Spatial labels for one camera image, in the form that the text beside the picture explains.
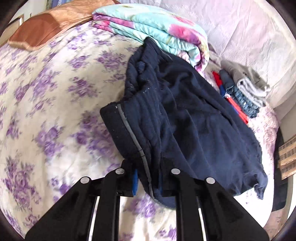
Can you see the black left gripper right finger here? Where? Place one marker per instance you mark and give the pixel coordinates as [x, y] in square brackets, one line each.
[204, 210]

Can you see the folded grey sweatpants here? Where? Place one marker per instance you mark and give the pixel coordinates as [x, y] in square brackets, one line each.
[248, 82]

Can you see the navy blue pants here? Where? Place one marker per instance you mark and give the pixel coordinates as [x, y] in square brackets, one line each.
[171, 117]

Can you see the brown satin pillow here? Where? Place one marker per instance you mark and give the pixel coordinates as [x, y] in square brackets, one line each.
[43, 28]

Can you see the folded blue jeans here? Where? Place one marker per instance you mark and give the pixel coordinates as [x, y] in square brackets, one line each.
[247, 106]

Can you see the white lace headboard cover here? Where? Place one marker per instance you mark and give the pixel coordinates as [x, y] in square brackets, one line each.
[251, 33]

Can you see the floral turquoise folded quilt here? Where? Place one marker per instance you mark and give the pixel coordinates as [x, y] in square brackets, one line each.
[171, 32]

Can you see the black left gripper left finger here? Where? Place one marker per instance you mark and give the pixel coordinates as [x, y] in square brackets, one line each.
[89, 209]

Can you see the beige checked curtain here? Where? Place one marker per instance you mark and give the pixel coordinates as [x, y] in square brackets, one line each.
[287, 161]

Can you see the red blue folded garment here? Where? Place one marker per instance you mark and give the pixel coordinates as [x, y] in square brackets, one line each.
[229, 99]

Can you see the purple floral bedspread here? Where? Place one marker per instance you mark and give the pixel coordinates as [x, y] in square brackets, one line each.
[51, 130]

